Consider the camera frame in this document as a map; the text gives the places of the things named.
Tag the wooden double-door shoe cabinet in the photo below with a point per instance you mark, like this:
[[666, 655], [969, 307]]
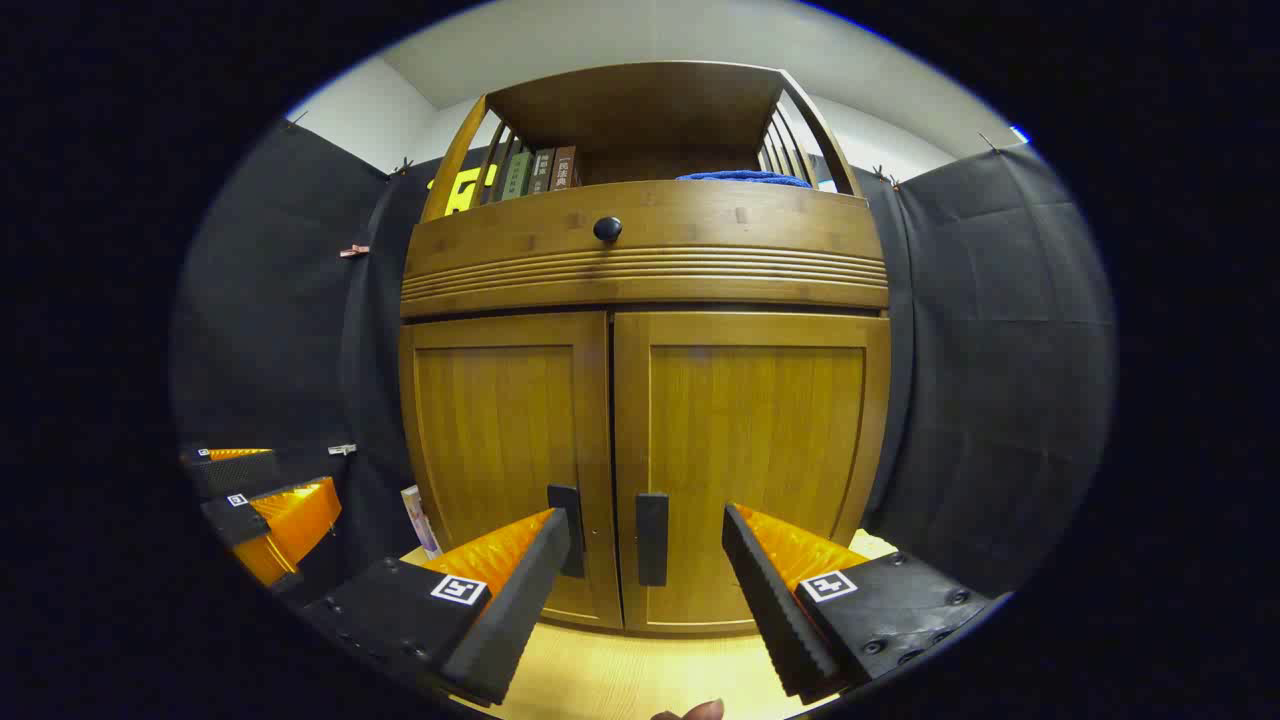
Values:
[[650, 270]]

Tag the small dark clip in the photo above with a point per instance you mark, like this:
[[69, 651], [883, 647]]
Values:
[[403, 165], [882, 177]]

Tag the brown book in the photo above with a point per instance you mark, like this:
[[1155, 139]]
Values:
[[565, 167]]

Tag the wooden cabinet door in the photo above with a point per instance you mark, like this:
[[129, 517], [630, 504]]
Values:
[[750, 430], [495, 430]]

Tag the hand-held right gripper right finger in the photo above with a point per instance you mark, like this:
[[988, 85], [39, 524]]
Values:
[[765, 590]]

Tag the wooden drawer with black knob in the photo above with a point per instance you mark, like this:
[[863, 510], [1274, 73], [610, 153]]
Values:
[[700, 245]]

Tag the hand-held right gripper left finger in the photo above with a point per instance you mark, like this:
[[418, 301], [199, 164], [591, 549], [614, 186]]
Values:
[[520, 590]]

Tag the blue folded towel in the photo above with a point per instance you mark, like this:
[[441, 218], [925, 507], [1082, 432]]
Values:
[[745, 179]]

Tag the green book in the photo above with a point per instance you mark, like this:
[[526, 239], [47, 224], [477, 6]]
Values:
[[516, 174]]

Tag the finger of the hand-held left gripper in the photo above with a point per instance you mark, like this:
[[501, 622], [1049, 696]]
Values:
[[235, 520], [235, 470]]

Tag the black backdrop cloth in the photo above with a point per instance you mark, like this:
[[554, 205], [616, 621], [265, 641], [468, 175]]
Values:
[[1000, 350]]

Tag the grey-brown book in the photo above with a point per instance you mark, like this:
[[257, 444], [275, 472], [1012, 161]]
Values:
[[541, 170]]

